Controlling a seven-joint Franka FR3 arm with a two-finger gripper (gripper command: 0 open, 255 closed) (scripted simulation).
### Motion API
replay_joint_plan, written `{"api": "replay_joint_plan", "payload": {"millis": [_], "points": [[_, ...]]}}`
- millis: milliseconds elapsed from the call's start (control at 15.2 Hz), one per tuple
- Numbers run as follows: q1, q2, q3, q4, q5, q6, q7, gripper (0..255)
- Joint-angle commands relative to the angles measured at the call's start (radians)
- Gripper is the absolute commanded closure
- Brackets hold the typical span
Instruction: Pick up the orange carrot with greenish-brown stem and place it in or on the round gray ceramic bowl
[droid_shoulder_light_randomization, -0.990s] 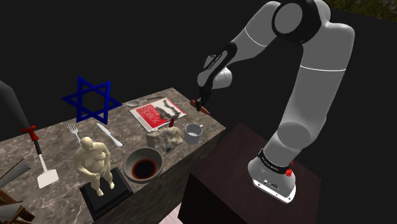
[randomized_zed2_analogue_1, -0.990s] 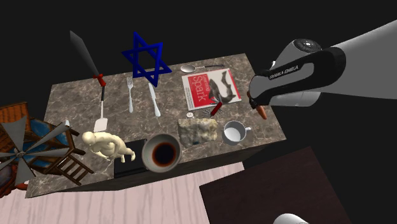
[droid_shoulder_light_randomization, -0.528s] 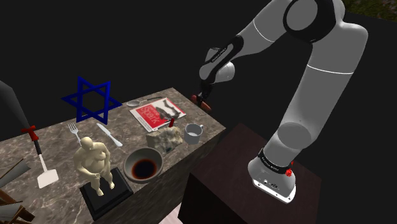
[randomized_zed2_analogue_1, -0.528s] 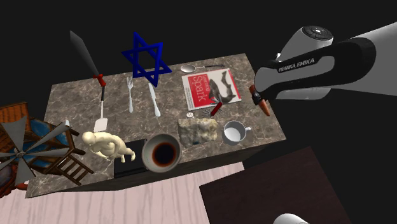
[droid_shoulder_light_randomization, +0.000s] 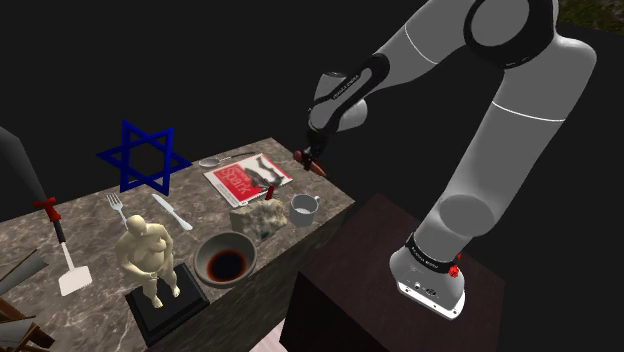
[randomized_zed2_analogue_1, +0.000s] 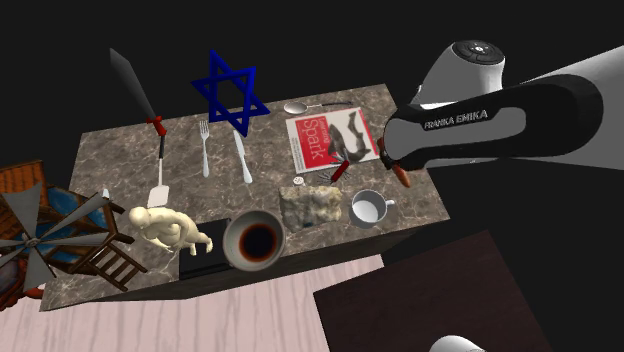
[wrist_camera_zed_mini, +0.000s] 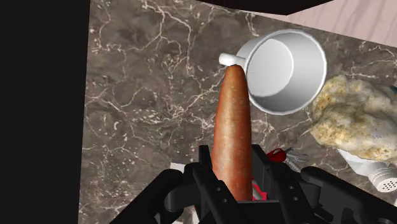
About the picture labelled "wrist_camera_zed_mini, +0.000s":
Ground pale yellow lumpy chunk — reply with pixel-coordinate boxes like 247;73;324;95
310;74;397;167

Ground white shaker bottle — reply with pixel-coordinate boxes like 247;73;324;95
336;148;397;193

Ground red handled pliers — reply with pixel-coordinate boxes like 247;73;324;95
251;147;310;202

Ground brown sausage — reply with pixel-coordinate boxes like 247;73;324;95
211;64;254;202

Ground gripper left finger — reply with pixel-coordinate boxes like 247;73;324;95
109;144;249;224

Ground white cup with handle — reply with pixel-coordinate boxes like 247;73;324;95
218;29;328;116

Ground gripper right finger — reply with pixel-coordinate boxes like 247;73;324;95
251;143;397;224

